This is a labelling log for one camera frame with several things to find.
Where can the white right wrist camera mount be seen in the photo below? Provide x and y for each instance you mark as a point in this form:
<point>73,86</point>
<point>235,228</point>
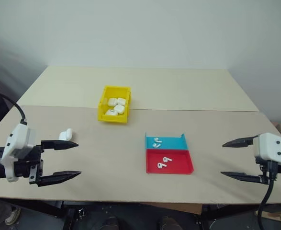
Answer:
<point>272,146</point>

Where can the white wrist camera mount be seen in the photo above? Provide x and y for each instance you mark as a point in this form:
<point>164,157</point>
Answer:
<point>272,146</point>
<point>18,136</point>

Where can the yellow plastic bin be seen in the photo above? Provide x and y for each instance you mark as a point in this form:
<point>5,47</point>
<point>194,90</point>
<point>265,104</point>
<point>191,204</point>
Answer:
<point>111,120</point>

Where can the white earbud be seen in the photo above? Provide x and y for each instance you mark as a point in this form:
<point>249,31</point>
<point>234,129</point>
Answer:
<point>157,139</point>
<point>159,165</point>
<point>165,159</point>
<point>155,145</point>

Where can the blue plastic tray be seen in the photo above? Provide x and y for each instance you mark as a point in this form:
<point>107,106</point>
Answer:
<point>173,143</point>

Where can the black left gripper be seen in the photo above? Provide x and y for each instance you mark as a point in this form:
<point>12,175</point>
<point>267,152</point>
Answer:
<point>33,163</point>

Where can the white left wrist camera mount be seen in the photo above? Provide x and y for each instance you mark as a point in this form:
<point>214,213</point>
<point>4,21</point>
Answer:
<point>18,136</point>

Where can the grey sneaker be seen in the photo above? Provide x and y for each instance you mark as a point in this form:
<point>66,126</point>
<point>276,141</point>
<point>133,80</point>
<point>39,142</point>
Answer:
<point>13,216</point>

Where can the red plastic tray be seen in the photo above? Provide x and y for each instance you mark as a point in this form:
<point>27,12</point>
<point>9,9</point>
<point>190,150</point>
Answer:
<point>178,163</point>

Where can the black metal table frame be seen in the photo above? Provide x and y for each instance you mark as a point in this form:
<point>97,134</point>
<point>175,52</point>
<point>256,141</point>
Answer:
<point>47,208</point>

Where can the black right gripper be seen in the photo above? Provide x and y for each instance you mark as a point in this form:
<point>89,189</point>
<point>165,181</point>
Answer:
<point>265,169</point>

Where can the dark brown rounded shape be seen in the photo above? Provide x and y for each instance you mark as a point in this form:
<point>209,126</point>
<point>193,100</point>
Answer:
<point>167,224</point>
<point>111,224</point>

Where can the brown board under table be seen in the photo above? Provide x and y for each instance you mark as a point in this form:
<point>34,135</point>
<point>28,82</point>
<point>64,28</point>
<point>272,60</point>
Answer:
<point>178,208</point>

